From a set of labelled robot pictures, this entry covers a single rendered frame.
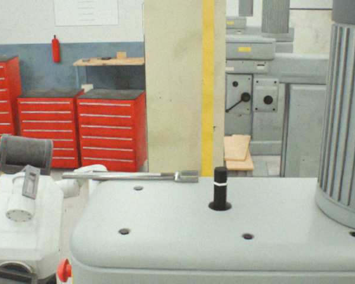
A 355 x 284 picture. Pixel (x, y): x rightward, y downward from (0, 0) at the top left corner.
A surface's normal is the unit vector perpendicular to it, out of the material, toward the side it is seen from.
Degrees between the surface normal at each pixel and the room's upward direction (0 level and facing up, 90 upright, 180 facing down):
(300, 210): 0
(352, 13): 90
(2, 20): 90
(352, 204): 90
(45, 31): 90
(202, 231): 0
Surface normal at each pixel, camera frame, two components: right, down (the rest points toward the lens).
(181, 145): -0.05, 0.33
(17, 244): 0.15, -0.61
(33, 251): 0.15, 0.07
